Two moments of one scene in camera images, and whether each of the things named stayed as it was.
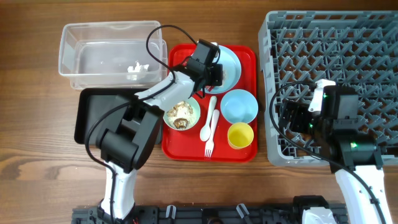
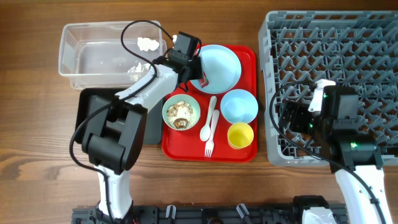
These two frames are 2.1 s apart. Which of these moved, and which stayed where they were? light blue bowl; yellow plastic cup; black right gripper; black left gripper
Moved: black left gripper
Stayed: black right gripper; light blue bowl; yellow plastic cup
